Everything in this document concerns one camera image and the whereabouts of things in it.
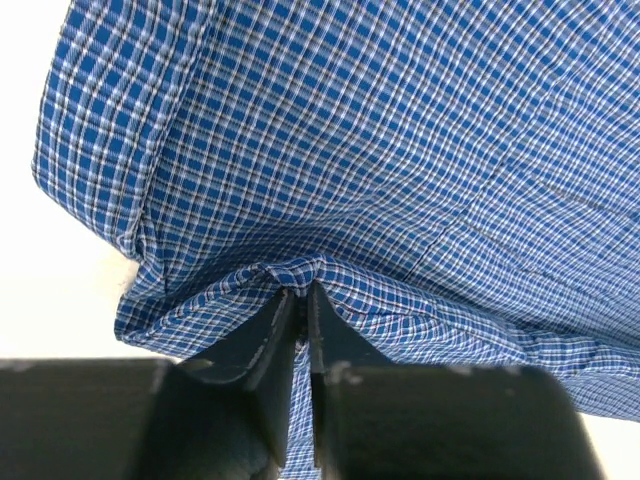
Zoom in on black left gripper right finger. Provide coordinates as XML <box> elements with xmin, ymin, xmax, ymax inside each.
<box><xmin>308</xmin><ymin>284</ymin><xmax>602</xmax><ymax>479</ymax></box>

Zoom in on blue checkered long sleeve shirt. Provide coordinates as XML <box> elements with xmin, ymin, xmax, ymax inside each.
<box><xmin>31</xmin><ymin>0</ymin><xmax>640</xmax><ymax>480</ymax></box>

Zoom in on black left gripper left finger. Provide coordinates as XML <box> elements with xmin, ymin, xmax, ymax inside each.
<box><xmin>1</xmin><ymin>290</ymin><xmax>296</xmax><ymax>479</ymax></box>

